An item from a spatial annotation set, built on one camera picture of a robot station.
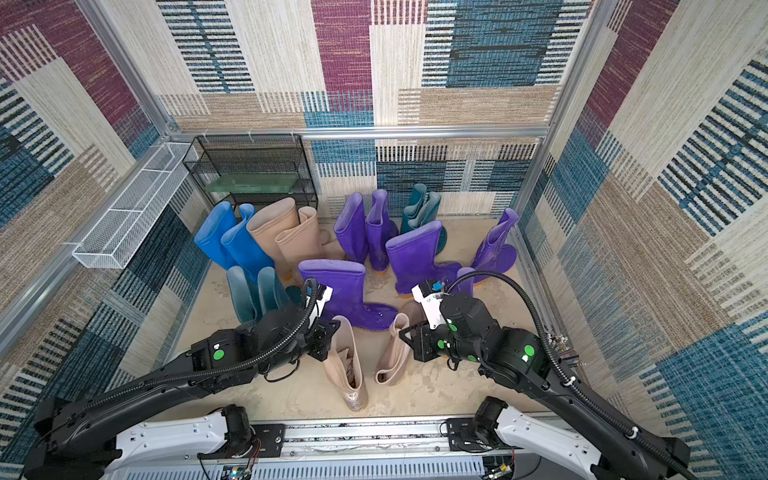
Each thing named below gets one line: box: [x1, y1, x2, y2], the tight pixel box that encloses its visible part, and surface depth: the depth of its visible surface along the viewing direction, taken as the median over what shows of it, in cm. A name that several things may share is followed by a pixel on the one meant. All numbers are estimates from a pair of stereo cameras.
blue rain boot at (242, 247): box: [221, 203, 275, 283], surface depth 86 cm
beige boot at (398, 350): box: [376, 300, 427, 386], surface depth 65 cm
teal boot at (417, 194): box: [400, 183, 427, 235], surface depth 93 cm
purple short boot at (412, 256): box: [385, 221, 462, 295], surface depth 84 cm
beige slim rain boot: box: [275, 206, 347, 284], surface depth 87 cm
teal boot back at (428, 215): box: [407, 191, 447, 254], surface depth 90 cm
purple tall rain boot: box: [334, 192, 368, 263], surface depth 89 cm
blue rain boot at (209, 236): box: [194, 201, 234, 271], surface depth 85 cm
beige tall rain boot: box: [247, 198, 300, 284], surface depth 88 cm
